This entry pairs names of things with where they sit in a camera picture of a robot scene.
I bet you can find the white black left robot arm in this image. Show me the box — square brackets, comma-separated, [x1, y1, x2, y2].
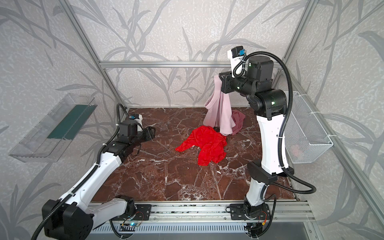
[32, 119, 156, 240]

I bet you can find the light pink cloth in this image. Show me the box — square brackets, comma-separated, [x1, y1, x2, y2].
[203, 75, 236, 136]

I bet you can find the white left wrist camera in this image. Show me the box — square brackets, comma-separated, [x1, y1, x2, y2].
[129, 114, 143, 132]

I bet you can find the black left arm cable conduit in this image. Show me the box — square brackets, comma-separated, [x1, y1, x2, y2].
[30, 103, 142, 240]

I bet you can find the white wire mesh basket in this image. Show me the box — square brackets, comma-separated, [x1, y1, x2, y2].
[285, 91, 333, 164]

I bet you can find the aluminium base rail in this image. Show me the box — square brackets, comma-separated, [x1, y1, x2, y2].
[135, 200, 316, 224]

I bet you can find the dark pink cloth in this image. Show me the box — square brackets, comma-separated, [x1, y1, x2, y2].
[232, 110, 246, 135]

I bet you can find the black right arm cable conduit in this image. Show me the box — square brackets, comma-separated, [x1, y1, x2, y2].
[232, 50, 317, 195]

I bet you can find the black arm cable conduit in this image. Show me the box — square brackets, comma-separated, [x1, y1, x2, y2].
[232, 50, 317, 195]
[30, 103, 142, 240]

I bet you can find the red cloth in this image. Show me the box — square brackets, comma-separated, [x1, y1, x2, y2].
[175, 126, 227, 166]

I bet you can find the clear acrylic shelf tray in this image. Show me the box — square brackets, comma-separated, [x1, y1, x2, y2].
[9, 94, 97, 163]

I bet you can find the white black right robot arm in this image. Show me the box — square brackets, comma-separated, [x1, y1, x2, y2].
[219, 55, 294, 220]

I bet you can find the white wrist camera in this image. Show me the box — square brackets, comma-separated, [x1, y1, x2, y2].
[129, 114, 143, 132]
[227, 46, 246, 70]

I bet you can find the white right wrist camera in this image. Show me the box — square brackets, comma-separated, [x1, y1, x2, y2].
[227, 46, 246, 70]

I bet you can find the aluminium frame post right corner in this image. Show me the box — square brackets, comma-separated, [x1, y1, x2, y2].
[271, 0, 319, 88]

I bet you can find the aluminium frame post left corner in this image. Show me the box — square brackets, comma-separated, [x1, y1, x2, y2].
[59, 0, 125, 104]

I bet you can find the aluminium frame crossbar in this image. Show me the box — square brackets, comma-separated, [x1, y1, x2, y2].
[100, 61, 231, 69]

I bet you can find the aluminium frame post corner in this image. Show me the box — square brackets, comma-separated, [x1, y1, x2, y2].
[271, 0, 319, 88]
[59, 0, 125, 104]

